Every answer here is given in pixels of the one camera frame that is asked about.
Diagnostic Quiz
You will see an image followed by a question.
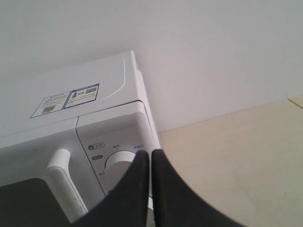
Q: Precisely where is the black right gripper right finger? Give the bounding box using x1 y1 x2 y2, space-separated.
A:
151 149 244 227

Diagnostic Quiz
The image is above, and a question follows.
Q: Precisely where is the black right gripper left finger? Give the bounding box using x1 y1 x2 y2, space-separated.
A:
71 150 149 227

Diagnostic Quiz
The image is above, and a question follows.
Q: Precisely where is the white microwave door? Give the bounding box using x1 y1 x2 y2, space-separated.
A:
0 119 88 227

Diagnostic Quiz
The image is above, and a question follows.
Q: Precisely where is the white microwave oven body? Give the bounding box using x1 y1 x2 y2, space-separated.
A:
0 51 160 212

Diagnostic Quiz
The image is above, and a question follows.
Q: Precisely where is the white upper control knob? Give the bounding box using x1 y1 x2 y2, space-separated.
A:
105 150 135 176

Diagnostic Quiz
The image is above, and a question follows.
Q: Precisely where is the blue white warning sticker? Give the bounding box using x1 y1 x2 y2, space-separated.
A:
30 83 100 118

